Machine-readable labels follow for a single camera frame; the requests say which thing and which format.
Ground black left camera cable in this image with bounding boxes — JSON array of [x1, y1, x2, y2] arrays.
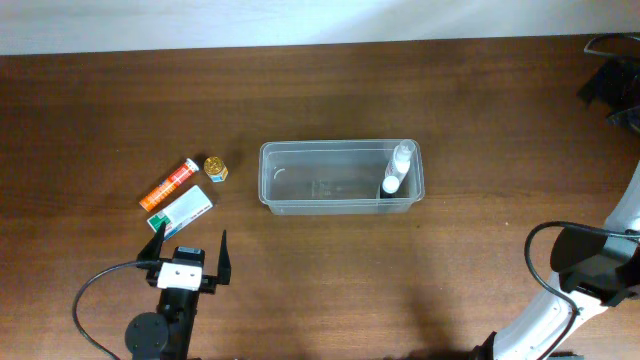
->
[[71, 259, 161, 360]]

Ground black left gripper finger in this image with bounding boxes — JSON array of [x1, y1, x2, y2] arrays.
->
[[136, 222, 166, 261], [216, 230, 231, 285]]

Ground white green medicine box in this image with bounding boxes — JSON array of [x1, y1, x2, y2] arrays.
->
[[147, 185, 214, 240]]

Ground clear plastic container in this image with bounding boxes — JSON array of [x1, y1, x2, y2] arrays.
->
[[258, 139, 425, 215]]

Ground white calamine lotion bottle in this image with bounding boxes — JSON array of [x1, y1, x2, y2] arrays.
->
[[385, 139, 416, 182]]

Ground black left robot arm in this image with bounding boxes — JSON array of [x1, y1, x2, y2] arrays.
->
[[125, 223, 231, 360]]

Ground small gold-lid balm jar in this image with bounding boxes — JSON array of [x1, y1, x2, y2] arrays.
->
[[204, 157, 228, 183]]

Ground orange effervescent tablet tube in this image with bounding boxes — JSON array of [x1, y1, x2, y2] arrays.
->
[[139, 158, 199, 212]]

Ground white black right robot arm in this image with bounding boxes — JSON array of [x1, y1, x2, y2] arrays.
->
[[469, 175, 639, 360]]

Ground black tube white cap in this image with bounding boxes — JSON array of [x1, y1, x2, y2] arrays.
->
[[377, 175, 400, 199]]

